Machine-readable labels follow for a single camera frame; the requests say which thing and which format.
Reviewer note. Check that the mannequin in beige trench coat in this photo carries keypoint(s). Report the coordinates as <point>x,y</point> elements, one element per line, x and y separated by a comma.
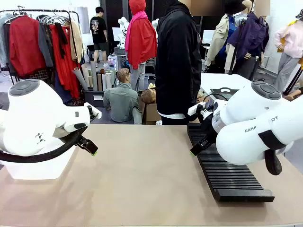
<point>220,35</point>

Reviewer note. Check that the red dress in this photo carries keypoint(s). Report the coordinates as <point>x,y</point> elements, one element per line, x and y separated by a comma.
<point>62,68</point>

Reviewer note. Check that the seated mannequin in grey shirt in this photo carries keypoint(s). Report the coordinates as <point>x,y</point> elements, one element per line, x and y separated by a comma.
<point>120,99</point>

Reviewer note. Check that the white table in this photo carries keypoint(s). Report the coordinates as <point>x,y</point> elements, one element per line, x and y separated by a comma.
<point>213,81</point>

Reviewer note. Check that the red jacket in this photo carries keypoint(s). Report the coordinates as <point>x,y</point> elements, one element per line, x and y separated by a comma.
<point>23,47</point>

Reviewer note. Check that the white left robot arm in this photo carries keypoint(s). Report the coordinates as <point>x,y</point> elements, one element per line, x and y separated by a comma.
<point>35,118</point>

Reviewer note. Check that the mannequin in red hooded coat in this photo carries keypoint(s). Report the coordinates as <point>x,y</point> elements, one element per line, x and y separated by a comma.
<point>140,40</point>

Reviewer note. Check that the black hat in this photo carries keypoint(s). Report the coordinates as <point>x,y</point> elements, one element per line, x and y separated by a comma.
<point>234,6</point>

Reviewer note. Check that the dark grey jacket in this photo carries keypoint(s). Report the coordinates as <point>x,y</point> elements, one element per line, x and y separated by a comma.
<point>45,45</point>

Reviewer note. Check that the person in black t-shirt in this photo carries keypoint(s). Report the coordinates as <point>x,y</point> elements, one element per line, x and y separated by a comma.
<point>98,28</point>

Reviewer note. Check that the brown mannequin head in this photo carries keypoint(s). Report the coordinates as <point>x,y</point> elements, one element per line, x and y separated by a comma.
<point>148,95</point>

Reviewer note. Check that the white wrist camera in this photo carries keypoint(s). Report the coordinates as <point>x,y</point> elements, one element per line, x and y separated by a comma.
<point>194,109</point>
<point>95,113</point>

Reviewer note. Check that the clear plastic storage box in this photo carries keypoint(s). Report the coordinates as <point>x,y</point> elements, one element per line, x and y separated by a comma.
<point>35,170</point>

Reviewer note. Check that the white display panel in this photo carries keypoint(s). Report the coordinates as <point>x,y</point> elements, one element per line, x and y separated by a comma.
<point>208,36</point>

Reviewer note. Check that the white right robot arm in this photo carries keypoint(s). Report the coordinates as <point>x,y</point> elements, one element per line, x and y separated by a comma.
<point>248,106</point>

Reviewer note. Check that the black scarf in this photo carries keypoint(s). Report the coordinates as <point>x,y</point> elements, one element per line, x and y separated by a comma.
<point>61,40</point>

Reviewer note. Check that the black metal clothes rack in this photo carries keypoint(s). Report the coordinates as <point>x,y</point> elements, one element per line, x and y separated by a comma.
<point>35,10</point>

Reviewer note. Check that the brown paper roll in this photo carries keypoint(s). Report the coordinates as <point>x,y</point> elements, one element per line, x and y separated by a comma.
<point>101,79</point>

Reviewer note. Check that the brown cardboard box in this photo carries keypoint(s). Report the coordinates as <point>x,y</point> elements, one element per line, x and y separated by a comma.
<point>151,113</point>

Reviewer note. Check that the black slotted PCB rack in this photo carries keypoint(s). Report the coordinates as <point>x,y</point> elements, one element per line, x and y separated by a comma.
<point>227,179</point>

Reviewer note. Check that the beige paper roll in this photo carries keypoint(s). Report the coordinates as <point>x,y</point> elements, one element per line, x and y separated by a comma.
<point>86,75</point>

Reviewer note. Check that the person in black jacket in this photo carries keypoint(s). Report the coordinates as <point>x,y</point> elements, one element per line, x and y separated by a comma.
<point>177,59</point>

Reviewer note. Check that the mannequin in purple jacket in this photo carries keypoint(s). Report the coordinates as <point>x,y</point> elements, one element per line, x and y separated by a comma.
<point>251,35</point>

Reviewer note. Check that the black storage bin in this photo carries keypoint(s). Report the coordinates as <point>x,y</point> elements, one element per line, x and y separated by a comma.
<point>93,97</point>

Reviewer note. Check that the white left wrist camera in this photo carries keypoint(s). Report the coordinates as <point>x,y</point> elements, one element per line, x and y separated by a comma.
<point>95,113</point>

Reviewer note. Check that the beige garment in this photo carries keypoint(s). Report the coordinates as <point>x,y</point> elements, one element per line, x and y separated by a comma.
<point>76,42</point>

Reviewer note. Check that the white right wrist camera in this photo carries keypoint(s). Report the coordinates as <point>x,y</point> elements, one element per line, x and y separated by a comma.
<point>194,109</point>

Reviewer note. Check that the mannequin in pink hoodie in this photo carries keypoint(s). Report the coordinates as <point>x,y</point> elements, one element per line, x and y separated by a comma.
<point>291,40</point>

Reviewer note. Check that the tall grey paper roll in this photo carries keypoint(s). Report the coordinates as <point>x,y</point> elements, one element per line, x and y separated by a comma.
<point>94,75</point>

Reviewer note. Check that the grey wall poster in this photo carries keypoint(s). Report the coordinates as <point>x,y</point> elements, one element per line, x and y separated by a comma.
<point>84,20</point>

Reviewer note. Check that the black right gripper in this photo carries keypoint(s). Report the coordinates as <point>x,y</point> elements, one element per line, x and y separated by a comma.
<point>208,128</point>

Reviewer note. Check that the light grey garment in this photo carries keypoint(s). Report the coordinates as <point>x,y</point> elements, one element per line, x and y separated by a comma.
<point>2,37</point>

